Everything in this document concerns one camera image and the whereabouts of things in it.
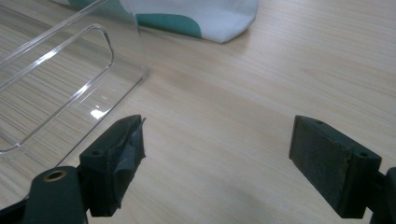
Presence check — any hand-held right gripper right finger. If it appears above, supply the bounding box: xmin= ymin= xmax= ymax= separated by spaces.
xmin=288 ymin=115 xmax=383 ymax=219

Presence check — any clear acrylic holder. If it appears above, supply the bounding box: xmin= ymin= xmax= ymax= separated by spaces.
xmin=0 ymin=0 xmax=149 ymax=166

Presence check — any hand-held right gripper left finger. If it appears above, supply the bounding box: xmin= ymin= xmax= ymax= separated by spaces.
xmin=78 ymin=114 xmax=147 ymax=218

